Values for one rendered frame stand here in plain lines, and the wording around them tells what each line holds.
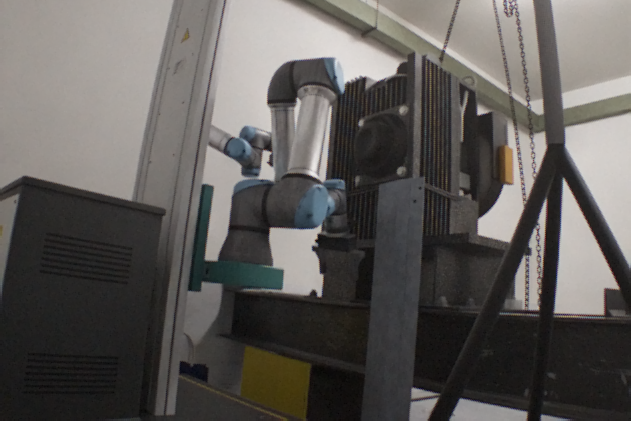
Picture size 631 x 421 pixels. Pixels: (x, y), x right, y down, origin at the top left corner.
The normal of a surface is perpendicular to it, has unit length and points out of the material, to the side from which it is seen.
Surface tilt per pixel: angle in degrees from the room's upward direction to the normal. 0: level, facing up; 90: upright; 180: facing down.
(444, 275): 90
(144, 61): 90
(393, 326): 90
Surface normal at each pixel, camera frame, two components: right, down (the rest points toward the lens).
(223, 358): 0.61, -0.15
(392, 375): -0.65, -0.25
